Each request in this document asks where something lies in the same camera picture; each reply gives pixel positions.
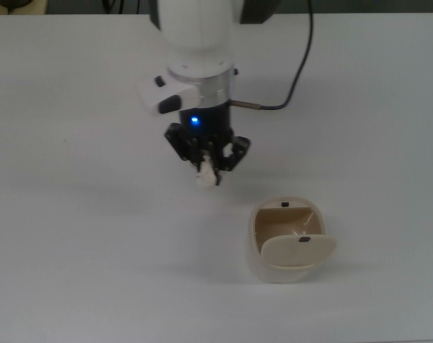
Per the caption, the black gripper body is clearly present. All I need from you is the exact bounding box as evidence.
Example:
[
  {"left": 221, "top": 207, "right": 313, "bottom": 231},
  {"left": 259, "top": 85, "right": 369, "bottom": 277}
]
[{"left": 179, "top": 101, "right": 234, "bottom": 143}]

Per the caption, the black device on desk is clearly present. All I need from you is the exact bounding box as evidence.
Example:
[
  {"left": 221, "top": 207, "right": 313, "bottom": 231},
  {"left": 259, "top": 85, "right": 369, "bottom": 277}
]
[{"left": 0, "top": 0, "right": 34, "bottom": 9}]

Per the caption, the white paper trash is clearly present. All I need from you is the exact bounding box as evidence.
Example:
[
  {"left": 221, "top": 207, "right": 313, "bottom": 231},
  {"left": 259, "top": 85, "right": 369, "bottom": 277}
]
[{"left": 195, "top": 153, "right": 218, "bottom": 189}]

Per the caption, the cream bin swing lid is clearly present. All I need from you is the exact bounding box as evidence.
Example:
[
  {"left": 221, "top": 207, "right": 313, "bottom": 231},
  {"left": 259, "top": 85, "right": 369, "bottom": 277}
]
[{"left": 259, "top": 233, "right": 338, "bottom": 269}]

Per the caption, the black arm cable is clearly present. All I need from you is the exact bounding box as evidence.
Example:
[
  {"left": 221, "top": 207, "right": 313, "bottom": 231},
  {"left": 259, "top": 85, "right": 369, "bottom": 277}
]
[{"left": 232, "top": 0, "right": 314, "bottom": 111}]

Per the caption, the small cream trash bin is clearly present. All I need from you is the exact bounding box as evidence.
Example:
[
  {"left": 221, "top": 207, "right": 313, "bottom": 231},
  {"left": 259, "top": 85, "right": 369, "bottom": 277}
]
[{"left": 245, "top": 194, "right": 338, "bottom": 285}]

